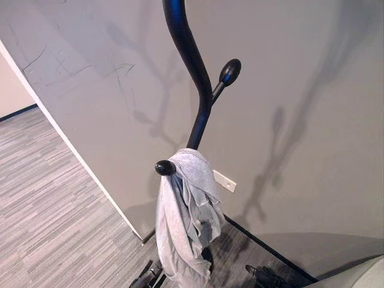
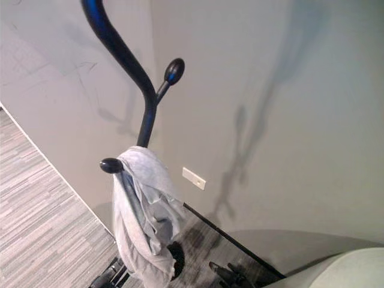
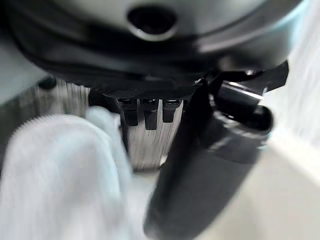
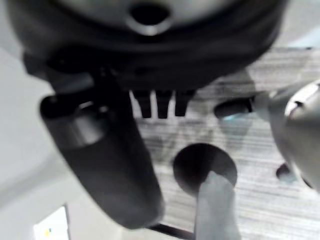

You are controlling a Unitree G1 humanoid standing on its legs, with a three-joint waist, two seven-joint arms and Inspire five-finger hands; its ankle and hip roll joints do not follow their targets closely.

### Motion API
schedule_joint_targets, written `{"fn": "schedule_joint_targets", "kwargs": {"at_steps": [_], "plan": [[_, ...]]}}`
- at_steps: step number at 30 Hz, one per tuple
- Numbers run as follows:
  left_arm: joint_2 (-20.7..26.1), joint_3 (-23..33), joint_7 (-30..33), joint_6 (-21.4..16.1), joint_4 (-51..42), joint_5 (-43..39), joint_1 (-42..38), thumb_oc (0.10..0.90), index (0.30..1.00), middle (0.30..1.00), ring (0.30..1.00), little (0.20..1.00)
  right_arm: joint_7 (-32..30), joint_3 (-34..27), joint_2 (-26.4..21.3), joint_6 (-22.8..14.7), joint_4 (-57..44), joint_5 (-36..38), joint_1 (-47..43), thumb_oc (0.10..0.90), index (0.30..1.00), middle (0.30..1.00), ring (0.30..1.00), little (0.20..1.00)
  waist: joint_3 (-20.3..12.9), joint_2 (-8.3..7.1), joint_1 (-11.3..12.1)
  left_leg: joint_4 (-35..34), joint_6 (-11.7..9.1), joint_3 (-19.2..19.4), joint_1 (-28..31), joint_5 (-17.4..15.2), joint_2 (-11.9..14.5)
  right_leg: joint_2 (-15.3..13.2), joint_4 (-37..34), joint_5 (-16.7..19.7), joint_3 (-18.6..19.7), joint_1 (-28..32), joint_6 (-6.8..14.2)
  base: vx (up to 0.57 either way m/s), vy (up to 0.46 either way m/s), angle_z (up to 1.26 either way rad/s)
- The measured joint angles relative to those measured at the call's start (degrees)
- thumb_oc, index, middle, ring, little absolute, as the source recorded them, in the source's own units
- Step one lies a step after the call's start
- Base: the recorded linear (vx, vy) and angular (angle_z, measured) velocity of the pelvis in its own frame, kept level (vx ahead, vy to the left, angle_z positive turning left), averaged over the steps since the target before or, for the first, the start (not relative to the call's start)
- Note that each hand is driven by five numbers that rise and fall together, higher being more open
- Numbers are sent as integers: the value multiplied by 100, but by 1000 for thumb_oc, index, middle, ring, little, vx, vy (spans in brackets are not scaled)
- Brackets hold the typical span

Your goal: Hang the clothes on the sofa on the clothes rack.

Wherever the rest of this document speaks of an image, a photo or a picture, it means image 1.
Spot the grey cloth garment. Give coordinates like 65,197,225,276
155,148,226,288

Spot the white wall outlet plate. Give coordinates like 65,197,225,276
212,169,238,193

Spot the black metal clothes rack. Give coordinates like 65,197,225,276
129,0,286,288

